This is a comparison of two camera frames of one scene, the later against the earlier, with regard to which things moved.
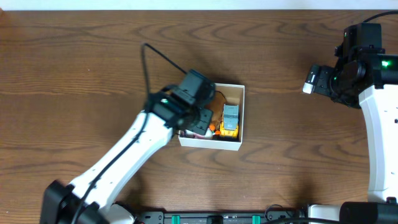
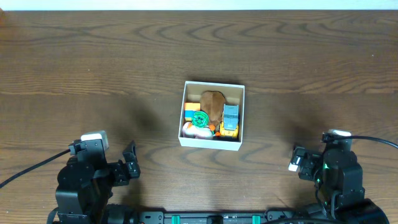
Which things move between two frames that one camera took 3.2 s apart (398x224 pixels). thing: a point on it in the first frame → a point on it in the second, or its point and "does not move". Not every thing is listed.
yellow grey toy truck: (229, 126) does not move
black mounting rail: (175, 217) does not move
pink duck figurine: (208, 134) does not move
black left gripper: (203, 121) → (127, 168)
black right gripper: (325, 73) → (312, 160)
